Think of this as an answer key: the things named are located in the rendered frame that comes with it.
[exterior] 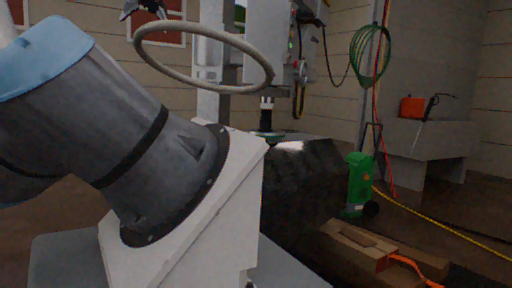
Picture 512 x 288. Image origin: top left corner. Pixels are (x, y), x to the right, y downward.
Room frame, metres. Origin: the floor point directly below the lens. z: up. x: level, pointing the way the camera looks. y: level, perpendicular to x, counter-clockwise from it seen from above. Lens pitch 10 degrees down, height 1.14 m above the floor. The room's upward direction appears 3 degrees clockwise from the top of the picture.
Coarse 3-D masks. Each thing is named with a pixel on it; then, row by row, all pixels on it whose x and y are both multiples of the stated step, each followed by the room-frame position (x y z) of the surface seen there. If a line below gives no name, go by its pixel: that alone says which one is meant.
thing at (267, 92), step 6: (222, 84) 1.43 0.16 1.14; (228, 84) 1.48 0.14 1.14; (234, 84) 1.54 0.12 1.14; (240, 84) 1.59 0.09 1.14; (246, 84) 1.39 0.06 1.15; (252, 84) 1.45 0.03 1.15; (264, 90) 1.59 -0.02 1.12; (270, 90) 1.66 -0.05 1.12; (276, 90) 1.75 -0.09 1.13; (282, 90) 1.84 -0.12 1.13; (288, 90) 1.95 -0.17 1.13; (264, 96) 1.59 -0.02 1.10; (270, 96) 1.67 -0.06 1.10; (276, 96) 1.76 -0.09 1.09; (282, 96) 1.85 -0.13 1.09; (288, 96) 1.96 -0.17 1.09; (294, 96) 1.95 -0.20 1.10
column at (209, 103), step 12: (204, 0) 2.52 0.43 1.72; (216, 0) 2.49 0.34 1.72; (228, 0) 2.54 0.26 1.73; (204, 12) 2.52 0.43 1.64; (216, 12) 2.49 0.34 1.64; (228, 12) 2.54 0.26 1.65; (228, 24) 2.55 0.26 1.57; (204, 96) 2.51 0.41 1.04; (216, 96) 2.48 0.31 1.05; (228, 96) 2.60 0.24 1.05; (204, 108) 2.51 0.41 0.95; (216, 108) 2.47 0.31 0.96; (228, 108) 2.61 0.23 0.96; (216, 120) 2.47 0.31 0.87; (228, 120) 2.62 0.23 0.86
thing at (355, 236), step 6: (318, 228) 2.06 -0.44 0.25; (324, 228) 2.07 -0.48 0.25; (330, 228) 2.07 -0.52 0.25; (336, 228) 2.08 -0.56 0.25; (342, 228) 2.09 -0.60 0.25; (348, 228) 2.10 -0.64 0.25; (330, 234) 1.98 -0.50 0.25; (342, 234) 2.01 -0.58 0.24; (348, 234) 2.00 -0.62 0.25; (354, 234) 2.01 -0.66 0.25; (360, 234) 2.01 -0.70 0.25; (354, 240) 1.92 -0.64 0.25; (360, 240) 1.92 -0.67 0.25; (366, 240) 1.93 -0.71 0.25; (372, 240) 1.93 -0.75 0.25; (366, 246) 1.86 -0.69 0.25
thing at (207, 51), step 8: (232, 32) 2.49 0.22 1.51; (200, 40) 2.45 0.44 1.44; (208, 40) 2.42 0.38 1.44; (216, 40) 2.42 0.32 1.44; (200, 48) 2.45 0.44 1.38; (208, 48) 2.42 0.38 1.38; (216, 48) 2.42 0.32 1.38; (232, 48) 2.45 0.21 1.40; (200, 56) 2.45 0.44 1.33; (208, 56) 2.42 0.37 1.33; (216, 56) 2.42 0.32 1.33; (224, 56) 2.44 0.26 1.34; (232, 56) 2.46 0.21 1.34; (240, 56) 2.44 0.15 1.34; (200, 64) 2.46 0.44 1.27; (208, 64) 2.43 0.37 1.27; (216, 64) 2.42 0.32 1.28; (224, 64) 2.44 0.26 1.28; (232, 64) 2.47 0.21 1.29; (240, 64) 2.45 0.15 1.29
